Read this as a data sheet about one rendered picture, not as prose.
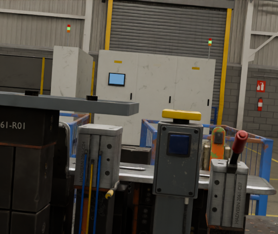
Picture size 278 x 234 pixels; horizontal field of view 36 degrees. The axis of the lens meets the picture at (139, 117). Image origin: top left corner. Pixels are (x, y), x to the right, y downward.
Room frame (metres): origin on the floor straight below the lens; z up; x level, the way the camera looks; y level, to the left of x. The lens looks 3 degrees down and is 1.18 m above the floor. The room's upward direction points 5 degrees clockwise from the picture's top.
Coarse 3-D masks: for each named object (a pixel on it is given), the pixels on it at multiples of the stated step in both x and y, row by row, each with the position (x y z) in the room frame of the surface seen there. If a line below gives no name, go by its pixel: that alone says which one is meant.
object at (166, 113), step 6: (162, 114) 0.66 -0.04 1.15; (168, 114) 0.66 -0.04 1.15; (174, 114) 0.66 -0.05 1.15; (180, 114) 0.66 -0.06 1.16; (186, 114) 0.66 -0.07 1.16; (192, 114) 0.66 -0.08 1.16; (198, 114) 0.66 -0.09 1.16; (174, 120) 0.68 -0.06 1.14; (180, 120) 0.68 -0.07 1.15; (186, 120) 0.68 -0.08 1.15; (198, 120) 0.66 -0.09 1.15
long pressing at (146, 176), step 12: (72, 168) 0.96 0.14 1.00; (132, 168) 1.05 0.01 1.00; (144, 168) 1.05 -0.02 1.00; (120, 180) 0.94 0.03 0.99; (132, 180) 0.94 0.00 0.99; (144, 180) 0.94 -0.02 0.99; (204, 180) 0.96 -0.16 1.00; (252, 180) 1.01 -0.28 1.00; (264, 180) 1.04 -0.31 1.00; (252, 192) 0.91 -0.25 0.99; (264, 192) 0.91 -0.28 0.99; (276, 192) 0.94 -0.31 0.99
